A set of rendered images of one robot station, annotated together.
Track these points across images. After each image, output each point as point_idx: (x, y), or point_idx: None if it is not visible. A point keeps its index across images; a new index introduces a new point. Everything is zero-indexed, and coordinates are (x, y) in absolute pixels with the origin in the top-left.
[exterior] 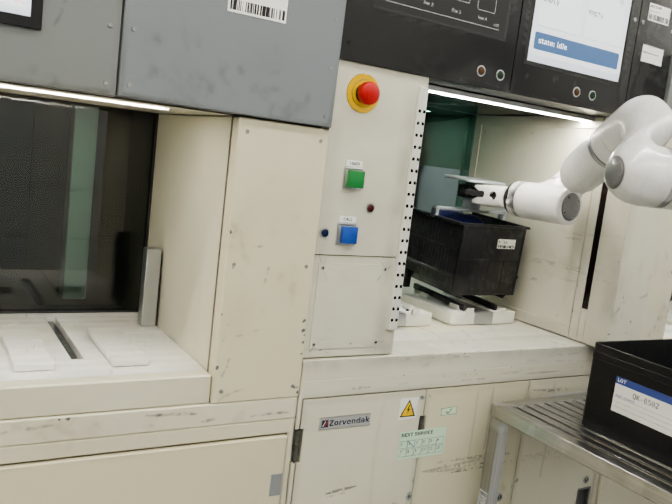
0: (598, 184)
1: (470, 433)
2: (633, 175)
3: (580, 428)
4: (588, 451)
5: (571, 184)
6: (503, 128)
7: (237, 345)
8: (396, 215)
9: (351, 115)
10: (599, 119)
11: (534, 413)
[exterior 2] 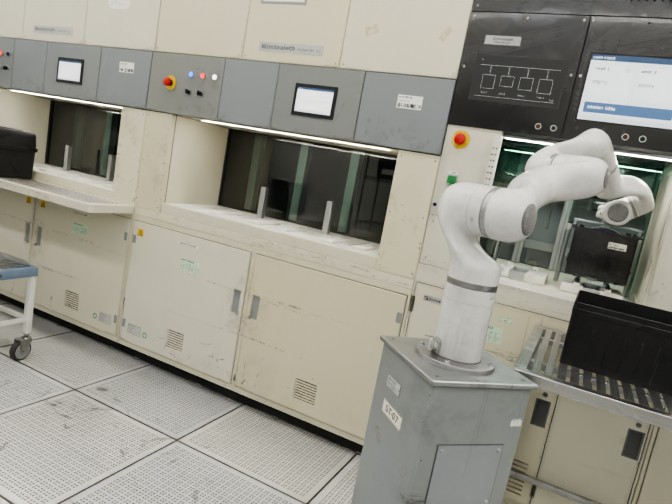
0: (604, 191)
1: (522, 340)
2: (526, 167)
3: (558, 341)
4: (528, 339)
5: None
6: (666, 175)
7: (388, 246)
8: None
9: (453, 150)
10: None
11: (548, 332)
